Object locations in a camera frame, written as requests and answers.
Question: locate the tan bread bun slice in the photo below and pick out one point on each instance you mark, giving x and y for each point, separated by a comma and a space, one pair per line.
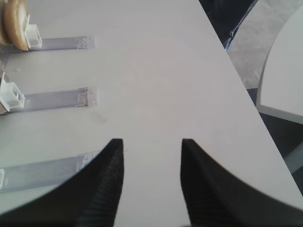
15, 17

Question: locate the clear plastic rail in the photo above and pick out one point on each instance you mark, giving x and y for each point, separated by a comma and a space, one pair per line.
67, 43
80, 97
45, 173

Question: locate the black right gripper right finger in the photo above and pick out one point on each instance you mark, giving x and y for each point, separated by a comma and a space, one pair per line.
215, 197

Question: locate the white pusher block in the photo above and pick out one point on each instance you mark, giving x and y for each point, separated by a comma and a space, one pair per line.
13, 96
2, 173
32, 35

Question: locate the bottom white pusher block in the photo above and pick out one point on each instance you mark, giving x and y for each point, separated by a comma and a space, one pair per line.
2, 173

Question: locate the top white pusher block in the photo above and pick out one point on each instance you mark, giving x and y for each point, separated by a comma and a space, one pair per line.
32, 35

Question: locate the bottom clear plastic rail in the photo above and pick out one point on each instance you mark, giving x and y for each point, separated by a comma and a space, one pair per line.
45, 173

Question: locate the top clear plastic rail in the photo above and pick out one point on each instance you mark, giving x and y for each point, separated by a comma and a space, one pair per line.
67, 43

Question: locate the middle white pusher block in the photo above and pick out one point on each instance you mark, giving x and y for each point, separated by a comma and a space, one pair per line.
13, 96

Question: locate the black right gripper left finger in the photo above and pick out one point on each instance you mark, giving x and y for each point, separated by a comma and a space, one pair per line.
88, 199

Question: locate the white round side table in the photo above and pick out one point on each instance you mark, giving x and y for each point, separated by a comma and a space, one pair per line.
280, 89

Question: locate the middle clear plastic rail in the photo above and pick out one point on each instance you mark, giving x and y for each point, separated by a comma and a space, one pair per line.
80, 97

